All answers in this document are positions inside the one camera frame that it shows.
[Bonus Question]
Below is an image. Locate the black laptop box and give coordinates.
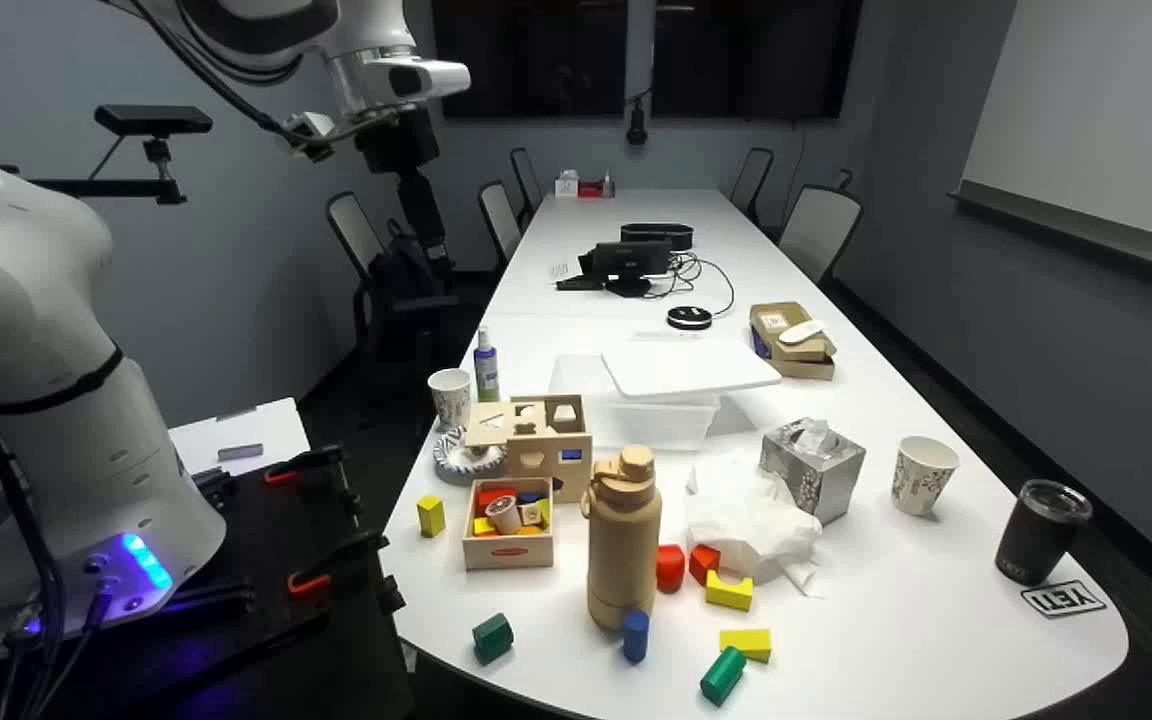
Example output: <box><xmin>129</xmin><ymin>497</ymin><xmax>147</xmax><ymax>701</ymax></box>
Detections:
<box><xmin>620</xmin><ymin>223</ymin><xmax>690</xmax><ymax>246</ymax></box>

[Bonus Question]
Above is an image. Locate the cardboard box with items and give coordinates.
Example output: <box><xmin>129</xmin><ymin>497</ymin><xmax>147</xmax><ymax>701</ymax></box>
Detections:
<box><xmin>746</xmin><ymin>298</ymin><xmax>835</xmax><ymax>381</ymax></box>

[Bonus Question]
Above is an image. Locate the blue cylinder block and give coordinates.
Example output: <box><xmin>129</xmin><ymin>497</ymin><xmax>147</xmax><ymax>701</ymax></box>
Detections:
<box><xmin>620</xmin><ymin>607</ymin><xmax>646</xmax><ymax>662</ymax></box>

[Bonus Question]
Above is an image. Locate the patterned paper cup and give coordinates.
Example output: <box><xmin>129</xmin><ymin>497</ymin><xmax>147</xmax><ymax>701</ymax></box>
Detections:
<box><xmin>891</xmin><ymin>436</ymin><xmax>961</xmax><ymax>516</ymax></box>

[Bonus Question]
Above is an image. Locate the wooden tray with blocks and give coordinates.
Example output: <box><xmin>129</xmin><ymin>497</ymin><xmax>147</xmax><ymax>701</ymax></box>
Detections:
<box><xmin>463</xmin><ymin>475</ymin><xmax>553</xmax><ymax>570</ymax></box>

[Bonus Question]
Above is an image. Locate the chair left far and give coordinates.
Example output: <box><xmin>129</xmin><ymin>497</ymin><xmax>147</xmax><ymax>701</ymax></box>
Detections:
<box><xmin>507</xmin><ymin>147</ymin><xmax>542</xmax><ymax>210</ymax></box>

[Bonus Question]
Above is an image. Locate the tan water bottle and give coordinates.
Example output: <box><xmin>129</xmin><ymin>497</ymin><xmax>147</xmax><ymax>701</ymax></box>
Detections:
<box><xmin>582</xmin><ymin>443</ymin><xmax>662</xmax><ymax>631</ymax></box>

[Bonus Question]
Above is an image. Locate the whiteboard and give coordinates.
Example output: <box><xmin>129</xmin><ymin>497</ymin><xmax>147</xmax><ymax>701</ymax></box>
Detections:
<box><xmin>961</xmin><ymin>0</ymin><xmax>1152</xmax><ymax>263</ymax></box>

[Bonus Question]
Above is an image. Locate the black white tag sticker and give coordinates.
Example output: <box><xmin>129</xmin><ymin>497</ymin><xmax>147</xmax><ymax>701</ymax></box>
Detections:
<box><xmin>1019</xmin><ymin>580</ymin><xmax>1103</xmax><ymax>621</ymax></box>

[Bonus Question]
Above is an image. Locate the chair left near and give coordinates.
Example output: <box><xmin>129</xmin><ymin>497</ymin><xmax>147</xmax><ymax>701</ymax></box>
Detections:
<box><xmin>323</xmin><ymin>193</ymin><xmax>452</xmax><ymax>350</ymax></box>

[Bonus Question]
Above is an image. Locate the white red items far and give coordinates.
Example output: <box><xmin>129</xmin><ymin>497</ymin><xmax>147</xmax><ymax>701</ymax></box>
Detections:
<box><xmin>553</xmin><ymin>167</ymin><xmax>614</xmax><ymax>198</ymax></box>

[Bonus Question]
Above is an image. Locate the white paper stack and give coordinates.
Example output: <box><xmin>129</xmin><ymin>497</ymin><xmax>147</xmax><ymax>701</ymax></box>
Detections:
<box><xmin>169</xmin><ymin>396</ymin><xmax>309</xmax><ymax>475</ymax></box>

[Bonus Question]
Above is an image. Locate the green block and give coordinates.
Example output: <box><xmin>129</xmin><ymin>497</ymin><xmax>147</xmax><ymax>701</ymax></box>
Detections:
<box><xmin>471</xmin><ymin>612</ymin><xmax>510</xmax><ymax>662</ymax></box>
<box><xmin>698</xmin><ymin>646</ymin><xmax>744</xmax><ymax>702</ymax></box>

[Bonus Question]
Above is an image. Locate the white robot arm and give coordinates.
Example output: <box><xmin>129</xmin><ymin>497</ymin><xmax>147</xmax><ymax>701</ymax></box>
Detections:
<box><xmin>0</xmin><ymin>0</ymin><xmax>471</xmax><ymax>659</ymax></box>

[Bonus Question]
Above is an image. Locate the yellow flat block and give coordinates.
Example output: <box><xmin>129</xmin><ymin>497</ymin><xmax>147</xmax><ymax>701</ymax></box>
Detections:
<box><xmin>721</xmin><ymin>629</ymin><xmax>770</xmax><ymax>662</ymax></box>

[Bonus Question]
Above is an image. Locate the red block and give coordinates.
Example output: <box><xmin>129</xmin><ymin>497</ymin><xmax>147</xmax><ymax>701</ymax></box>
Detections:
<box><xmin>657</xmin><ymin>544</ymin><xmax>684</xmax><ymax>591</ymax></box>
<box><xmin>688</xmin><ymin>544</ymin><xmax>721</xmax><ymax>582</ymax></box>

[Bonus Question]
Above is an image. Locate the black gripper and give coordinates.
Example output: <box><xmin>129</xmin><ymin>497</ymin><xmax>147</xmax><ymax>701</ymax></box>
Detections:
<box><xmin>354</xmin><ymin>106</ymin><xmax>440</xmax><ymax>170</ymax></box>

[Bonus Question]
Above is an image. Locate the clear plastic bin with lid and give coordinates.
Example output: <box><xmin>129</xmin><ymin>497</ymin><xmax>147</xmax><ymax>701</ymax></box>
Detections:
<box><xmin>548</xmin><ymin>339</ymin><xmax>779</xmax><ymax>451</ymax></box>

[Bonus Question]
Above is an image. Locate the black device with cables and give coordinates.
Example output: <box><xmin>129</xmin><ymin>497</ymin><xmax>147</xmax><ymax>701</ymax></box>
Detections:
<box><xmin>561</xmin><ymin>240</ymin><xmax>688</xmax><ymax>298</ymax></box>

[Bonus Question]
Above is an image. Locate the silver plate with gear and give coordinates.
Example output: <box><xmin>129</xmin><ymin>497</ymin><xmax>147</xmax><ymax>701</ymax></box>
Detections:
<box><xmin>430</xmin><ymin>431</ymin><xmax>503</xmax><ymax>484</ymax></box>

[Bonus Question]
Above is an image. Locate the black robot cart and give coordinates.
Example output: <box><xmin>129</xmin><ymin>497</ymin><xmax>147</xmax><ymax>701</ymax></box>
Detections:
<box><xmin>45</xmin><ymin>447</ymin><xmax>415</xmax><ymax>720</ymax></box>

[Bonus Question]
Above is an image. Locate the green block front right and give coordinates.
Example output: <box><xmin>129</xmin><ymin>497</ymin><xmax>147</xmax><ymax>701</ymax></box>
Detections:
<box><xmin>698</xmin><ymin>646</ymin><xmax>744</xmax><ymax>702</ymax></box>

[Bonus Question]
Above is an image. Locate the red block right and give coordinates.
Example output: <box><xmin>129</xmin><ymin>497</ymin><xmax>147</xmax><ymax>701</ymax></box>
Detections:
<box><xmin>688</xmin><ymin>544</ymin><xmax>721</xmax><ymax>582</ymax></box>

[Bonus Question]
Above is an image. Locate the grey chair right near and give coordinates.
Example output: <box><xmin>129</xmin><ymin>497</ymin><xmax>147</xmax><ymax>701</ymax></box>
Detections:
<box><xmin>779</xmin><ymin>182</ymin><xmax>865</xmax><ymax>281</ymax></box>

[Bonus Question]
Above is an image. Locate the yellow arch block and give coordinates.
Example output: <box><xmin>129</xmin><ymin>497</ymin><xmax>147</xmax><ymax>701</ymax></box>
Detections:
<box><xmin>704</xmin><ymin>570</ymin><xmax>757</xmax><ymax>612</ymax></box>

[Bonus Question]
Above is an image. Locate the white paper cup left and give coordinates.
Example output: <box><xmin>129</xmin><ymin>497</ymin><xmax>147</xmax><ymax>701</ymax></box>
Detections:
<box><xmin>429</xmin><ymin>366</ymin><xmax>471</xmax><ymax>431</ymax></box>

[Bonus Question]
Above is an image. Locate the red block left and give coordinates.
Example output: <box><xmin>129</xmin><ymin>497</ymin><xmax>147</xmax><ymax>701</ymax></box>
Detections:
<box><xmin>657</xmin><ymin>544</ymin><xmax>684</xmax><ymax>591</ymax></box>

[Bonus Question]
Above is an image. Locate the grey tissue box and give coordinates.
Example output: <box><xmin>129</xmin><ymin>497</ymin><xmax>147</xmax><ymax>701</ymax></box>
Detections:
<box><xmin>761</xmin><ymin>416</ymin><xmax>865</xmax><ymax>523</ymax></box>

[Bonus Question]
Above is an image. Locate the crumpled white plastic bag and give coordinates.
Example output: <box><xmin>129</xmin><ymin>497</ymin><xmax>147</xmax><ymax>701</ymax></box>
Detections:
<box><xmin>681</xmin><ymin>447</ymin><xmax>828</xmax><ymax>598</ymax></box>

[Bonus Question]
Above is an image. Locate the grey chair right far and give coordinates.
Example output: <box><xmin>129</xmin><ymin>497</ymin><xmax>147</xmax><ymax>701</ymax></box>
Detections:
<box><xmin>733</xmin><ymin>147</ymin><xmax>777</xmax><ymax>210</ymax></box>

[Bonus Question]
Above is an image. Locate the black round puck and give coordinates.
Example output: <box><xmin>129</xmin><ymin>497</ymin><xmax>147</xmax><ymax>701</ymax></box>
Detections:
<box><xmin>666</xmin><ymin>303</ymin><xmax>712</xmax><ymax>330</ymax></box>

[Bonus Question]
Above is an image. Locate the dark metal tumbler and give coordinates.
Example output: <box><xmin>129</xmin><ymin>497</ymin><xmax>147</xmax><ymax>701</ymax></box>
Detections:
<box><xmin>996</xmin><ymin>481</ymin><xmax>1093</xmax><ymax>582</ymax></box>

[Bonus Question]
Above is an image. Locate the grey chair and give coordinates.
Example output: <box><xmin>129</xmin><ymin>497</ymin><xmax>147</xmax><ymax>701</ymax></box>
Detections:
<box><xmin>733</xmin><ymin>147</ymin><xmax>777</xmax><ymax>210</ymax></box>
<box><xmin>779</xmin><ymin>182</ymin><xmax>865</xmax><ymax>281</ymax></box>

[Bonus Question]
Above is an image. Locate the chair left middle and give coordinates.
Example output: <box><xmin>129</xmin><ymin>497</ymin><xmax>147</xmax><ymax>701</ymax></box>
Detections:
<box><xmin>475</xmin><ymin>180</ymin><xmax>524</xmax><ymax>263</ymax></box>

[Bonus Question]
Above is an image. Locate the wooden shape sorter box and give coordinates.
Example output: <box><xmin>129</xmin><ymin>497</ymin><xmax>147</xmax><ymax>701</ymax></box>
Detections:
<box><xmin>463</xmin><ymin>396</ymin><xmax>592</xmax><ymax>503</ymax></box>

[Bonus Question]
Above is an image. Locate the green block front left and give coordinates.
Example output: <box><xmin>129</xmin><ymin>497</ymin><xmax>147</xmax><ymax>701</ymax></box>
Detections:
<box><xmin>471</xmin><ymin>612</ymin><xmax>510</xmax><ymax>662</ymax></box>

